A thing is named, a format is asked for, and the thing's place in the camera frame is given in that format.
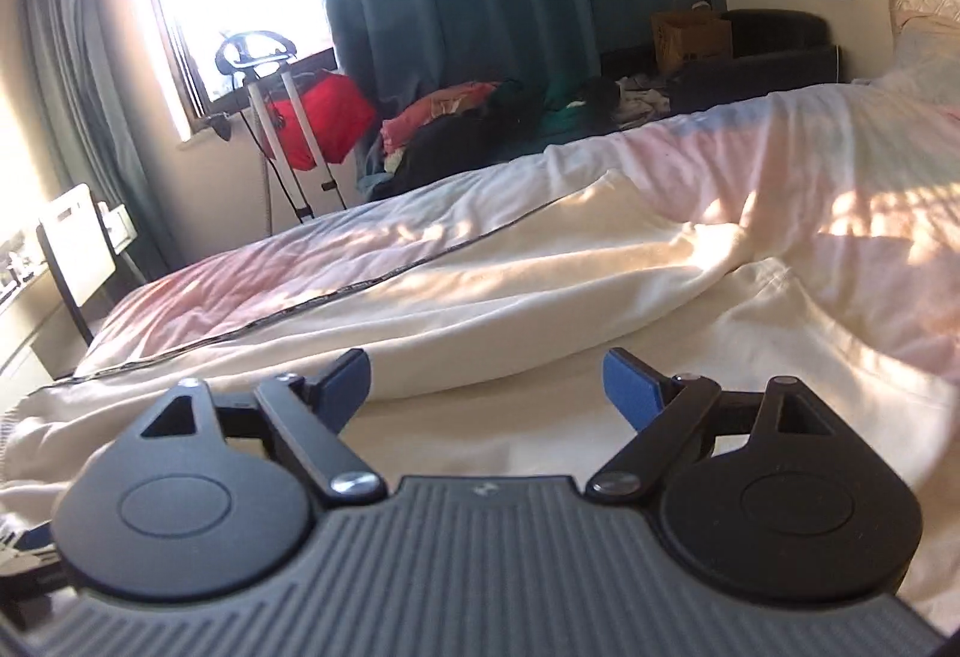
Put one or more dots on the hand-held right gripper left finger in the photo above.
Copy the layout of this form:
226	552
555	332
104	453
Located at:
346	387

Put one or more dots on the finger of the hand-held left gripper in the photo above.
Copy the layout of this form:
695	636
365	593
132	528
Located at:
34	541

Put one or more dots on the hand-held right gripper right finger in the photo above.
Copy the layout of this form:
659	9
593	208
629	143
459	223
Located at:
630	391

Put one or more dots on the cream zip jacket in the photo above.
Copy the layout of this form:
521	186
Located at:
525	297

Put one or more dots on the pile of colourful clothes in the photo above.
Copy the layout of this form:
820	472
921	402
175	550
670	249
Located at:
450	132

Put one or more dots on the white vanity desk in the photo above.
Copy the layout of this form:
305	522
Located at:
22	334

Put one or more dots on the cluster of cosmetic bottles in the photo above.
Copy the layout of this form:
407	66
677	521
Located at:
19	271

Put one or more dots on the garment steamer stand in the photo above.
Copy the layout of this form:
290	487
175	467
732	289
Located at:
296	117

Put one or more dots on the red bag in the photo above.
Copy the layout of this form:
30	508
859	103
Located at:
330	109

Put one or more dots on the pastel quilt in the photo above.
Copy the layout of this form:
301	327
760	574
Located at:
750	139

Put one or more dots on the brown cardboard box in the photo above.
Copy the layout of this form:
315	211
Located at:
690	42

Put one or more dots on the narrow teal curtain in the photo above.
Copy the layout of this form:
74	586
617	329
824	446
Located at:
82	87

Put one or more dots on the pastel pillow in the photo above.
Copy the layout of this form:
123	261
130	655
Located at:
930	42

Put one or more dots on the white wall-mounted box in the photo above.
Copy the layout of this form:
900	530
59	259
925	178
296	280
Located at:
118	226

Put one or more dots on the white chair with black frame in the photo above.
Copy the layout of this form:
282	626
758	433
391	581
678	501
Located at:
75	244

